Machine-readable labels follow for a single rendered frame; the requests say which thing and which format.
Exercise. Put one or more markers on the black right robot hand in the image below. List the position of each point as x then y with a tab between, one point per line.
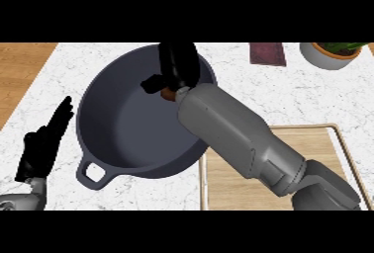
178	66

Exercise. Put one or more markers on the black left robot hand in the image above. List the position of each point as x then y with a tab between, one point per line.
47	138

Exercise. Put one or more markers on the brown sweet potato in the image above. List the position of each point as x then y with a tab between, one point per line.
168	95

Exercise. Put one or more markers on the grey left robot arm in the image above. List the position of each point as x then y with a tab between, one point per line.
28	196

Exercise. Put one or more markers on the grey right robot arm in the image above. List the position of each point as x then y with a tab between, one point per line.
243	138

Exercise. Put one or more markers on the dark grey pot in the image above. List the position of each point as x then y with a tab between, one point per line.
133	125

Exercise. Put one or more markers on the pale wooden tray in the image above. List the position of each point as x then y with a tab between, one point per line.
311	164

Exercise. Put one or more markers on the dark red book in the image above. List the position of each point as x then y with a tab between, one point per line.
269	53

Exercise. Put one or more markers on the white potted plant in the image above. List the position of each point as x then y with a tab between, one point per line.
334	54

